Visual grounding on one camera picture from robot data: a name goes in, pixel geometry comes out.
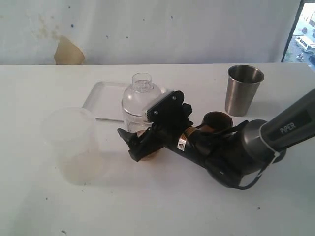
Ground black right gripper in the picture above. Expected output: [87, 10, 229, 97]
[117, 103, 197, 162]

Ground clear plastic shaker body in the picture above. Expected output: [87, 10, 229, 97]
[122, 110, 160, 162]

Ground clear plastic shaker lid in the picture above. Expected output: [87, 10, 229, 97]
[121, 72, 163, 123]

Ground brown wooden cup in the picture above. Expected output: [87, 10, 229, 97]
[200, 111, 233, 132]

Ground stainless steel cup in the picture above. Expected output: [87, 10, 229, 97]
[225, 64, 264, 117]

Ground wooden pieces and coins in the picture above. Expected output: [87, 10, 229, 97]
[137, 130, 159, 161]

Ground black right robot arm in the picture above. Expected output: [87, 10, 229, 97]
[118, 90, 315, 189]

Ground silver metal tray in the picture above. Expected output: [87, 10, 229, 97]
[83, 81, 145, 123]

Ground translucent plastic cup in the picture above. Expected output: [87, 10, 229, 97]
[41, 107, 104, 185]

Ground white zip tie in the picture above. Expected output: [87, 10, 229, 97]
[258, 124, 281, 165]

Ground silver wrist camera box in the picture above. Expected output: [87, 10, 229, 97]
[142, 90, 184, 122]

